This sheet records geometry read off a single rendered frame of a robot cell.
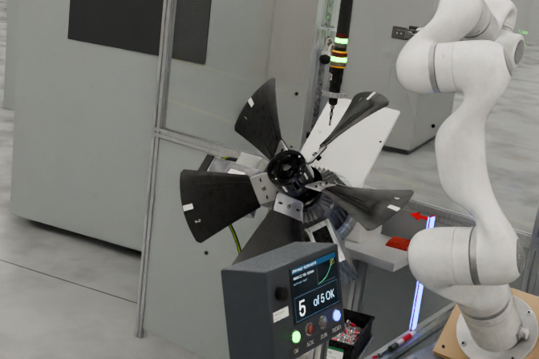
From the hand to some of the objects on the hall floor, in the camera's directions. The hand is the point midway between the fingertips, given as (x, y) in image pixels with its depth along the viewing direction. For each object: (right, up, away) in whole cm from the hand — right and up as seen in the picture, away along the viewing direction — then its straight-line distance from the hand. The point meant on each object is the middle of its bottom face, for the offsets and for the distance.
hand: (403, 32), depth 231 cm
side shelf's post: (-12, -145, +100) cm, 177 cm away
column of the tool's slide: (-33, -138, +120) cm, 186 cm away
